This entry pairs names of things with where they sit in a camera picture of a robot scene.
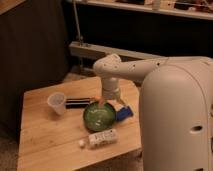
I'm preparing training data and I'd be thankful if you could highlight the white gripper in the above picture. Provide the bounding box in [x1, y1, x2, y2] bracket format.
[98, 78, 120, 108]

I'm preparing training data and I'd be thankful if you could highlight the white plastic bottle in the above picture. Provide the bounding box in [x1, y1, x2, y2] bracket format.
[79, 129, 118, 148]

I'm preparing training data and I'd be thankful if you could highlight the wooden table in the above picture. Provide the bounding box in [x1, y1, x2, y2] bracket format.
[17, 77, 141, 171]

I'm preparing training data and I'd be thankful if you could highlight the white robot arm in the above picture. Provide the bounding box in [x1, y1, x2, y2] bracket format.
[93, 54, 213, 171]

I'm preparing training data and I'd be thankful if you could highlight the green bowl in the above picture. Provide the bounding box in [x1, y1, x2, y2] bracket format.
[83, 102, 116, 132]

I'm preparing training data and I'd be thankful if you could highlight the grey metal rail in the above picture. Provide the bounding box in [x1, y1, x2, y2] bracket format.
[69, 41, 159, 59]

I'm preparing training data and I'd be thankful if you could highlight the blue sponge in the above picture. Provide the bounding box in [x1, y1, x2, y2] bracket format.
[116, 106, 133, 122]

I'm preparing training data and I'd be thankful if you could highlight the white shelf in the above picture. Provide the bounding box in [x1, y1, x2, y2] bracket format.
[66, 0, 213, 21]

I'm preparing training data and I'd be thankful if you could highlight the clear plastic cup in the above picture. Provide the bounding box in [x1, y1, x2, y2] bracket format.
[47, 92, 66, 115]

